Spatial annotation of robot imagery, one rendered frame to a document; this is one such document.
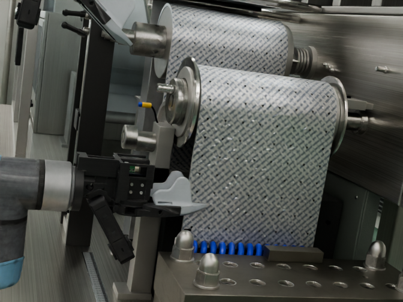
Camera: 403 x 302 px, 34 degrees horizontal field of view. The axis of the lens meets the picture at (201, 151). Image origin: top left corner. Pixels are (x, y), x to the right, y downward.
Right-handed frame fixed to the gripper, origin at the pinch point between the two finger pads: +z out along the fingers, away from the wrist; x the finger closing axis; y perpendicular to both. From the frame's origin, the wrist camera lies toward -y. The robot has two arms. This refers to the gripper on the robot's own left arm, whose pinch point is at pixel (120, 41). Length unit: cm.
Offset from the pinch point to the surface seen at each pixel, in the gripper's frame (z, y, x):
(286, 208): 37.9, 1.3, -5.8
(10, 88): 43, -72, 549
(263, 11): 21, 30, 34
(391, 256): 70, 12, 8
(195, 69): 10.4, 5.4, -3.8
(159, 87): 9.2, -0.4, -1.0
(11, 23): 0, -28, 535
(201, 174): 22.9, -5.0, -5.9
